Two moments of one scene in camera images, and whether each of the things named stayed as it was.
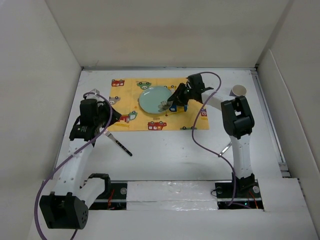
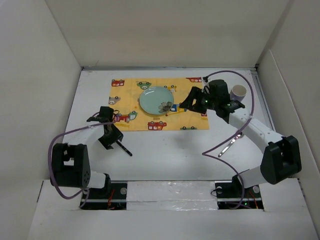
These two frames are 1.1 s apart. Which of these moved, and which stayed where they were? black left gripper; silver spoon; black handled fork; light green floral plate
Moved: black left gripper
Stayed: silver spoon; light green floral plate; black handled fork
